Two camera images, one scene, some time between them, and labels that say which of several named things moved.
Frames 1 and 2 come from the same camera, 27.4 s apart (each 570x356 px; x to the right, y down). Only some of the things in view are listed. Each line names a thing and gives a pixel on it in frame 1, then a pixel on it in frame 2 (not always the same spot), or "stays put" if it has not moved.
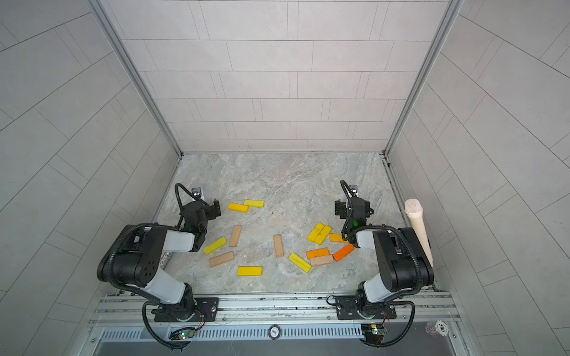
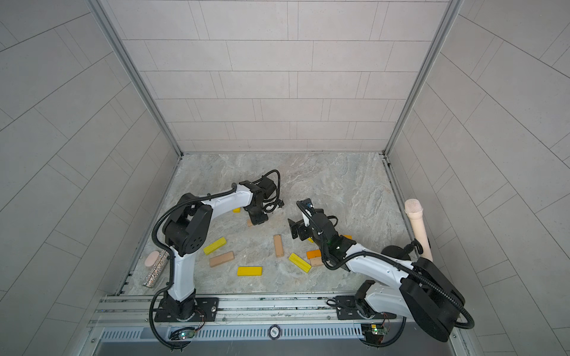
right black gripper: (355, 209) -> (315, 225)
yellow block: (214, 245) stays put
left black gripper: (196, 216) -> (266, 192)
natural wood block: (320, 260) stays put
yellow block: (299, 262) stays put
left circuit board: (183, 334) stays put
